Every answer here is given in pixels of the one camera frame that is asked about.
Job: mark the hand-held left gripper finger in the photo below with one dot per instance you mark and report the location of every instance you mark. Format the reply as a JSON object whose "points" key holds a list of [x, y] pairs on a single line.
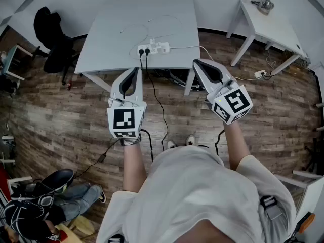
{"points": [[139, 92], [117, 90]]}

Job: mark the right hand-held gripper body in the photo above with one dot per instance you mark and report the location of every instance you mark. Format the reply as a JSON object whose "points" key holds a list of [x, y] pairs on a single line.
{"points": [[235, 102]]}

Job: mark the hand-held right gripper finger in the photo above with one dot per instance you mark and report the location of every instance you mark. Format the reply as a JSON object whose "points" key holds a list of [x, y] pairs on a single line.
{"points": [[203, 81], [217, 66]]}

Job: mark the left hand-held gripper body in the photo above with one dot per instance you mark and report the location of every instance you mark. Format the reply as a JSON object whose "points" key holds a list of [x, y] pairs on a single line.
{"points": [[126, 120]]}

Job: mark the white power strip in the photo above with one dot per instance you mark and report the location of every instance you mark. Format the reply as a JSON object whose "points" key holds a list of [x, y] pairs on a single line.
{"points": [[153, 50]]}

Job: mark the person's left forearm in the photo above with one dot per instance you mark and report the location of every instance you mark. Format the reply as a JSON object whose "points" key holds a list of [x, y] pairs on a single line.
{"points": [[132, 166]]}

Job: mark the person's right forearm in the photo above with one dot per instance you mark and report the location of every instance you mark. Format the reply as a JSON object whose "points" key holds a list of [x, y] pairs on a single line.
{"points": [[235, 145]]}

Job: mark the small white floor socket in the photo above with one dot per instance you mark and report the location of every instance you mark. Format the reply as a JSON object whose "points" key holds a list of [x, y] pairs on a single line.
{"points": [[260, 74]]}

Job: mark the patterned wristband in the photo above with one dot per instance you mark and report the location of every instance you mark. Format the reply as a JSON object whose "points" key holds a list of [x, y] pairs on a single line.
{"points": [[130, 141]]}

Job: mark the small red bottle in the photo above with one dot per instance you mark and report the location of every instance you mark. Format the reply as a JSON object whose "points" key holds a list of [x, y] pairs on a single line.
{"points": [[68, 85]]}

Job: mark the person's left shoe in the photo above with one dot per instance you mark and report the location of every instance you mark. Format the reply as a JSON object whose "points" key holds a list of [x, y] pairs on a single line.
{"points": [[171, 144]]}

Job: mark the person's shoe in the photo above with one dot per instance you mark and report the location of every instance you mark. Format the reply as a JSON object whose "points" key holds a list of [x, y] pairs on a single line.
{"points": [[190, 140], [171, 144]]}

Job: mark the person's right shoe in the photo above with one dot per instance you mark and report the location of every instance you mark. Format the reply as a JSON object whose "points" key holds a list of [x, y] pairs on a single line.
{"points": [[190, 140]]}

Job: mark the white side table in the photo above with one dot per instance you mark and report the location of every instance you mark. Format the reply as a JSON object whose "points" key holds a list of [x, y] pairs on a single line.
{"points": [[268, 26]]}

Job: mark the black office chair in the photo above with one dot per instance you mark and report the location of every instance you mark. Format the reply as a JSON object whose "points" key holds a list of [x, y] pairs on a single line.
{"points": [[55, 47]]}

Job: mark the black tripod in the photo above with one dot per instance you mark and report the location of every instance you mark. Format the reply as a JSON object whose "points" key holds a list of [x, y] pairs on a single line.
{"points": [[314, 156]]}

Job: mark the person's white shirt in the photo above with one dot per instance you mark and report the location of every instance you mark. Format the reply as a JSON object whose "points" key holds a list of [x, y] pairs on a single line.
{"points": [[192, 191]]}

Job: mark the pale desk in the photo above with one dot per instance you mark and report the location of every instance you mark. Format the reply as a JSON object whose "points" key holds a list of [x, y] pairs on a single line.
{"points": [[12, 59]]}

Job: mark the round wooden stool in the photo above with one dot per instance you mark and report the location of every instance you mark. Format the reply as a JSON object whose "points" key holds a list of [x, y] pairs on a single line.
{"points": [[64, 233], [84, 224]]}

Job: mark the white shelf unit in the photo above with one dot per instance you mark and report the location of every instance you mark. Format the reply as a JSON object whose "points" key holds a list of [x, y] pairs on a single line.
{"points": [[308, 191]]}

